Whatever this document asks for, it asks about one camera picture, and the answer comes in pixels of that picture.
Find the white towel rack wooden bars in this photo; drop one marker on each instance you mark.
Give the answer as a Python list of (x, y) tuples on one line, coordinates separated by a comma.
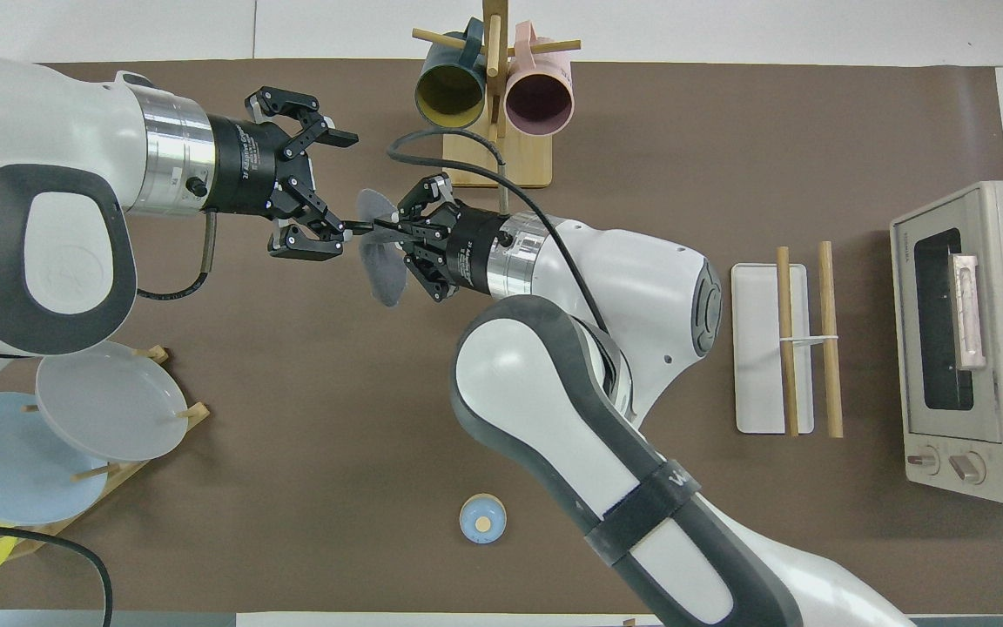
[(758, 348)]

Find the wooden plate rack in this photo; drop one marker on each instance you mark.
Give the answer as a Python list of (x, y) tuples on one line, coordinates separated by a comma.
[(94, 472)]

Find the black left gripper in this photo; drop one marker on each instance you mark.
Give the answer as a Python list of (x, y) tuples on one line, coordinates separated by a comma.
[(249, 170)]

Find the small blue round lid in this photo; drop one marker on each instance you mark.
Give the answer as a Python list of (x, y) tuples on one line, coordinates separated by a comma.
[(482, 519)]

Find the pink mug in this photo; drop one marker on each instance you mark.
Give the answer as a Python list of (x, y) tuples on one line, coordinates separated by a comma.
[(539, 100)]

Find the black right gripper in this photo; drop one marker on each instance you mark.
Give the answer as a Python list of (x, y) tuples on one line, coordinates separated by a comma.
[(471, 252)]

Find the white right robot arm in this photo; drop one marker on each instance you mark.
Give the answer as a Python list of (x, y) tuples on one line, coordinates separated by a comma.
[(536, 392)]

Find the purple and gray towel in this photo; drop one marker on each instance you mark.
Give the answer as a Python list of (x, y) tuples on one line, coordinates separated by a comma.
[(388, 279)]

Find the wooden mug tree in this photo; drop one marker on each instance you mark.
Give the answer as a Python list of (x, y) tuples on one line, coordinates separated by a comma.
[(497, 165)]

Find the gray plate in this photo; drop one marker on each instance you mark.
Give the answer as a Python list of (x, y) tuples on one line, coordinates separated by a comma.
[(110, 401)]

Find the brown table mat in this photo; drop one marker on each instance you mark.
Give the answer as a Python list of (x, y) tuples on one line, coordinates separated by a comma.
[(815, 131)]

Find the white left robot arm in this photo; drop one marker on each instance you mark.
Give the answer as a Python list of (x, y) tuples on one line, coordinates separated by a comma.
[(31, 113)]

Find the dark teal mug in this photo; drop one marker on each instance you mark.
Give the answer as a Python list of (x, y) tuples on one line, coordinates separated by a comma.
[(449, 91)]

